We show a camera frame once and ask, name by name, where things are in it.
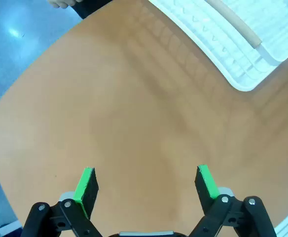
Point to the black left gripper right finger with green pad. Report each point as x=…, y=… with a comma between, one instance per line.
x=208, y=195

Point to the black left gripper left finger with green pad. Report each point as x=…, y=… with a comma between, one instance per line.
x=84, y=195

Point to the beige lint roller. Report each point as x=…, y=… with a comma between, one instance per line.
x=235, y=21

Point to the person's right hand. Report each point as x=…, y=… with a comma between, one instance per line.
x=60, y=3

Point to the grey metal base frame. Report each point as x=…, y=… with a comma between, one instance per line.
x=3, y=228

